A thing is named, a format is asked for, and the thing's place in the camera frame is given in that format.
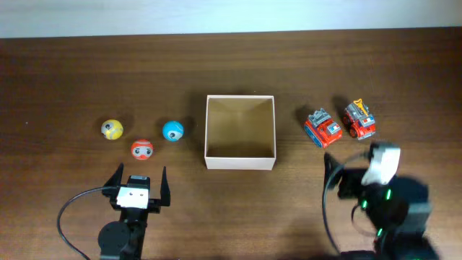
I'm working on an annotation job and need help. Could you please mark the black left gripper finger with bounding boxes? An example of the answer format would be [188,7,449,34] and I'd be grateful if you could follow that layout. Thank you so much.
[157,166,170,207]
[102,163,124,197]

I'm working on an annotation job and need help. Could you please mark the red toy truck blue tracks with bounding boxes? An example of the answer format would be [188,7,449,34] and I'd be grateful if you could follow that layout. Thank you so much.
[304,108,343,148]

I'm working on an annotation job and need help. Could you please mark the red toy truck yellow ladder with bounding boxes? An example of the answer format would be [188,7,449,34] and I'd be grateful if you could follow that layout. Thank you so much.
[342,98,376,140]

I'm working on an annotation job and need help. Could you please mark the white cardboard box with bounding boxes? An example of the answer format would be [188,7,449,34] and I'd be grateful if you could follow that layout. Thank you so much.
[204,95,276,170]

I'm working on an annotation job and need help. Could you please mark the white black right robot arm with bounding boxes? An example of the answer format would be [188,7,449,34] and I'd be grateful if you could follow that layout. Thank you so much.
[322,153,440,260]

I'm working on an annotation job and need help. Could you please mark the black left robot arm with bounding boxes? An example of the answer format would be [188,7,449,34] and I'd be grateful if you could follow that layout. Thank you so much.
[97,164,171,259]

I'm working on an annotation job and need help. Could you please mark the red face ball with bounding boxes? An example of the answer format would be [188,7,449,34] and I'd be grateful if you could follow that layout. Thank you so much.
[131,139,154,160]

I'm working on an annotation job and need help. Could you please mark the yellow face ball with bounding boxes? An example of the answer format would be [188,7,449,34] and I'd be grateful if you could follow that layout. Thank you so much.
[101,119,123,140]

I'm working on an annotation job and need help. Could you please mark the blue face ball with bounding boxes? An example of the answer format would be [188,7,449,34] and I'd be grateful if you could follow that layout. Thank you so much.
[162,121,184,142]

